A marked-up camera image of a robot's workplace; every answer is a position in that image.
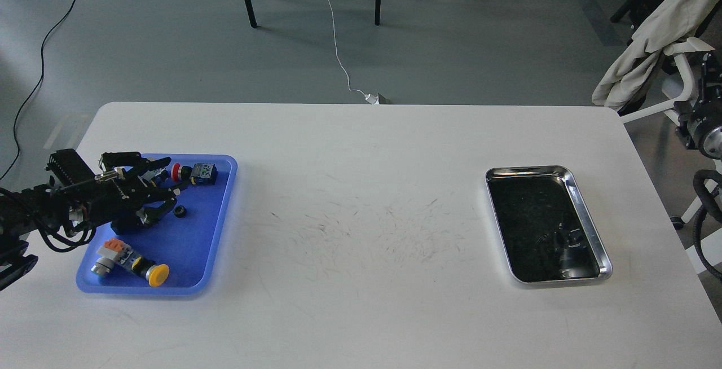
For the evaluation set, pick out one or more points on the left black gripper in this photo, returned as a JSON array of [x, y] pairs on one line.
[[106, 201]]

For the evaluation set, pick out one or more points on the small black gear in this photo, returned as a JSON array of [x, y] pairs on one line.
[[180, 211]]

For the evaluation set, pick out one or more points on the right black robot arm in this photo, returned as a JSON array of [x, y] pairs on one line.
[[705, 177]]

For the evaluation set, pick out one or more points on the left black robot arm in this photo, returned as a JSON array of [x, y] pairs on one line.
[[68, 209]]

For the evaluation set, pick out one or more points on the blue plastic tray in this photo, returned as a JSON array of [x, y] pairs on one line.
[[187, 245]]

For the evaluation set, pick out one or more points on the white power adapter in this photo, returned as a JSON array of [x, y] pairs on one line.
[[376, 99]]

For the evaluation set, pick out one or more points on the silver metal tray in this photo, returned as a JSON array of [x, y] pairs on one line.
[[546, 229]]

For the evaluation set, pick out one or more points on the beige cloth on chair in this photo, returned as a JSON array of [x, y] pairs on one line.
[[673, 20]]

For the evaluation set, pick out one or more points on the green push button switch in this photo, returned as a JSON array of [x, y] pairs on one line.
[[156, 177]]

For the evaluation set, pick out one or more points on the black push button switch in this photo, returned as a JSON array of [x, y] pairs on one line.
[[123, 226]]

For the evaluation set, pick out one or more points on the grey orange switch module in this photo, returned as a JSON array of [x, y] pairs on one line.
[[114, 252]]

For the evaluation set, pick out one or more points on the red push button switch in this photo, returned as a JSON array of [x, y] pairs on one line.
[[200, 174]]

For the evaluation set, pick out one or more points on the yellow push button switch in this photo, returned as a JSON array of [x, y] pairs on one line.
[[152, 273]]

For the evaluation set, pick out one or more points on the white chair frame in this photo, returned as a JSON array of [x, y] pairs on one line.
[[688, 58]]

